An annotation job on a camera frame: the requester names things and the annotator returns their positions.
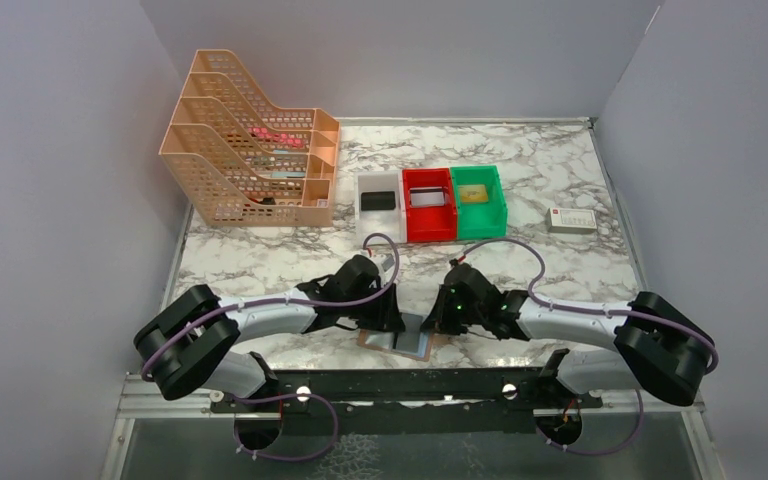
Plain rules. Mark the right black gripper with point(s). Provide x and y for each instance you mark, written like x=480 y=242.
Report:
x=438 y=320

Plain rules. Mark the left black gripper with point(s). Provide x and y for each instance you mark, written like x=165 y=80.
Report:
x=386 y=316

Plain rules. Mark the light blue credit card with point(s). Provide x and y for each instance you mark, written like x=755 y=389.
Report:
x=384 y=341

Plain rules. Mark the black credit card from holder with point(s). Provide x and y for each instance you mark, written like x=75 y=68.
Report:
x=378 y=201

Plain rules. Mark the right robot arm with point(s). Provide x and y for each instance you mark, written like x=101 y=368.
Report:
x=645 y=344

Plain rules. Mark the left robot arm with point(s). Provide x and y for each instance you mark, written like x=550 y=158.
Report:
x=188 y=345

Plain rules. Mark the white card in red bin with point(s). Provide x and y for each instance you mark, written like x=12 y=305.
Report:
x=427 y=197

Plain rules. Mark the gold card in green bin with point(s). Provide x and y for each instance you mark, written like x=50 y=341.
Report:
x=473 y=194

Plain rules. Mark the green plastic bin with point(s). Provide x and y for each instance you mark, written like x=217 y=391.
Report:
x=482 y=211

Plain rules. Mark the red plastic bin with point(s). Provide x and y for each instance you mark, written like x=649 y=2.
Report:
x=431 y=214

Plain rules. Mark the white plastic bin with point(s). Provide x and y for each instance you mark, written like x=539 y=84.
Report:
x=391 y=223

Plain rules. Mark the white box with red label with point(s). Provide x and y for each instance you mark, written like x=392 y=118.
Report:
x=571 y=221

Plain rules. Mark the red black stamp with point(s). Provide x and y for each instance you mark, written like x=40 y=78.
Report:
x=267 y=200

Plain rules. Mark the peach plastic file organizer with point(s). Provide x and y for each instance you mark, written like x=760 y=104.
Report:
x=219 y=166

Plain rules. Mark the pink items in organizer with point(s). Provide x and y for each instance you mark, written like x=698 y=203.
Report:
x=276 y=140

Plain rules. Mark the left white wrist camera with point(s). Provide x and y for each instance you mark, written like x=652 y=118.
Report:
x=385 y=262

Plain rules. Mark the black mounting rail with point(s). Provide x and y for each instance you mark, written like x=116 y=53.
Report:
x=519 y=400

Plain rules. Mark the aluminium frame rail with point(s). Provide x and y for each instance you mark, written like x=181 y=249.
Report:
x=139 y=400

